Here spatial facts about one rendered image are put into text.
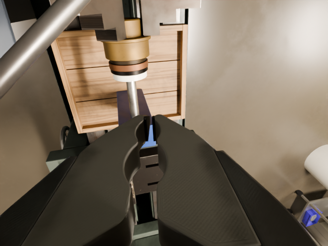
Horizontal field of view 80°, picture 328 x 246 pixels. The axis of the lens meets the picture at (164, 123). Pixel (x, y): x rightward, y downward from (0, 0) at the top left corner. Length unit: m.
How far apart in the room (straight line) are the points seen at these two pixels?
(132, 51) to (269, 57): 1.69
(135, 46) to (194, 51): 1.27
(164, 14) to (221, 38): 1.32
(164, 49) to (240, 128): 1.65
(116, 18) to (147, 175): 0.54
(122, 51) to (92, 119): 0.36
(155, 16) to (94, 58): 0.28
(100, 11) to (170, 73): 0.38
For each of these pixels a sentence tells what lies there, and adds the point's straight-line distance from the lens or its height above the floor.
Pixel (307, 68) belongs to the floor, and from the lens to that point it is 2.30.
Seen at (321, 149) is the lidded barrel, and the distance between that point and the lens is 3.13.
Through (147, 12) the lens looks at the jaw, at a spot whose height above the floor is 1.10.
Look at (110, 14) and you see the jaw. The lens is 0.33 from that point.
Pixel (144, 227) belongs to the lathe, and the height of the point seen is 0.89.
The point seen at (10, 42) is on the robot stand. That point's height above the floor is 0.75.
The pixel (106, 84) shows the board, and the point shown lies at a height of 0.88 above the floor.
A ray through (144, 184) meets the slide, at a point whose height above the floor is 0.97.
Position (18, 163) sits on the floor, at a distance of 2.08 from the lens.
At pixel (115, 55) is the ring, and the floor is 1.12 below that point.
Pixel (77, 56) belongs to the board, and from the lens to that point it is 0.62.
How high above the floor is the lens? 1.48
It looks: 57 degrees down
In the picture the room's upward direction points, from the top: 156 degrees clockwise
